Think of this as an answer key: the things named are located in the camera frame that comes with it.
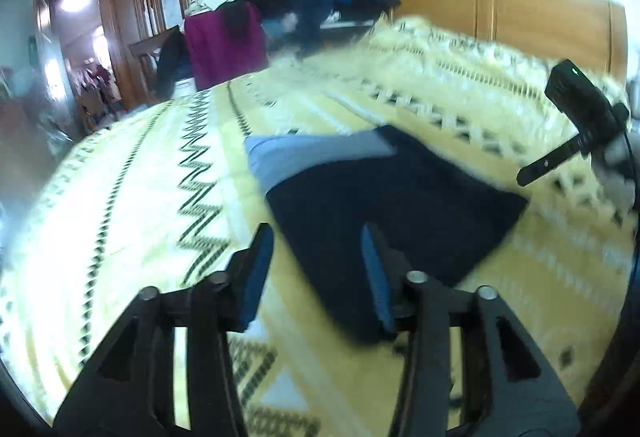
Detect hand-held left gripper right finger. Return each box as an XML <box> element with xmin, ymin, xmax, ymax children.
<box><xmin>361</xmin><ymin>223</ymin><xmax>583</xmax><ymax>437</ymax></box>

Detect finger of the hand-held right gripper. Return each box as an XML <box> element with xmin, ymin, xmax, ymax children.
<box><xmin>516</xmin><ymin>137</ymin><xmax>588</xmax><ymax>188</ymax></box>

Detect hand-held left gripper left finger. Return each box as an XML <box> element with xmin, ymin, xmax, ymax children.
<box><xmin>52</xmin><ymin>222</ymin><xmax>276</xmax><ymax>437</ymax></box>

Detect navy shorts with grey band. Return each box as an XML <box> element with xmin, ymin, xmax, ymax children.
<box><xmin>243</xmin><ymin>125</ymin><xmax>530</xmax><ymax>345</ymax></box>

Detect person's right hand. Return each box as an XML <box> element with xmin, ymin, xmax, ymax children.
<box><xmin>592</xmin><ymin>132</ymin><xmax>638</xmax><ymax>212</ymax></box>

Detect wooden headboard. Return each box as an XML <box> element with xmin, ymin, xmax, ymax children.
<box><xmin>385</xmin><ymin>0</ymin><xmax>628</xmax><ymax>90</ymax></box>

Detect yellow patterned bed sheet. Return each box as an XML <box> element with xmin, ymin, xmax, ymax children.
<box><xmin>0</xmin><ymin>14</ymin><xmax>636</xmax><ymax>437</ymax></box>

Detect black jacket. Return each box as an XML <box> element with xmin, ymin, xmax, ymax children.
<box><xmin>156</xmin><ymin>31</ymin><xmax>192</xmax><ymax>100</ymax></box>

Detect wooden chair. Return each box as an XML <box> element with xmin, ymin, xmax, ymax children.
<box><xmin>129</xmin><ymin>26</ymin><xmax>181</xmax><ymax>102</ymax></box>

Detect black cloth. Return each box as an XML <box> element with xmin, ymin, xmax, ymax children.
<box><xmin>220</xmin><ymin>2</ymin><xmax>261</xmax><ymax>38</ymax></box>

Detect wooden door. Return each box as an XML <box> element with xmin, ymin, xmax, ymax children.
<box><xmin>32</xmin><ymin>0</ymin><xmax>56</xmax><ymax>82</ymax></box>

